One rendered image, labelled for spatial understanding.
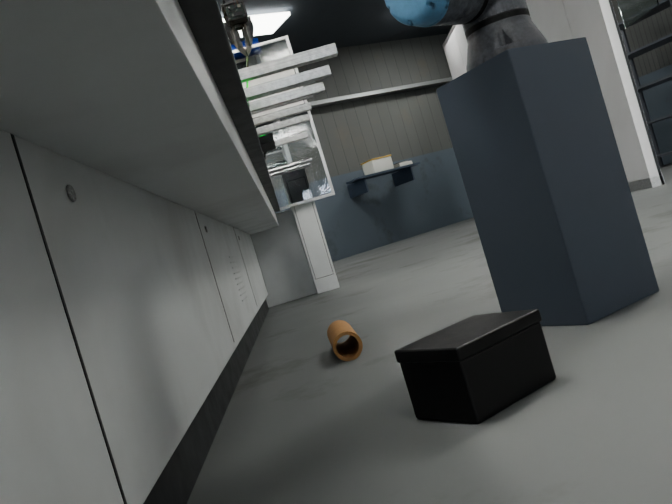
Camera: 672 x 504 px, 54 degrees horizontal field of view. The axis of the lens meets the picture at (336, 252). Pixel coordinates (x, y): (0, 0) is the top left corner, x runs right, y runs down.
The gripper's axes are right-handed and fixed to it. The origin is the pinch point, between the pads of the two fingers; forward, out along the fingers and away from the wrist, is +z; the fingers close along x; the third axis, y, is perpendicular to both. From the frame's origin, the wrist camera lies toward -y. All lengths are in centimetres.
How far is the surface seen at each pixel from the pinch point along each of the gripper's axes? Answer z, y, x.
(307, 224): 49, -246, 11
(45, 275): 59, 142, -28
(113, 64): 44, 152, -14
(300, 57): 14.3, 29.9, 13.0
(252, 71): 14.4, 29.9, -0.5
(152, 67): 44, 149, -11
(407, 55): -209, -946, 287
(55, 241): 56, 137, -28
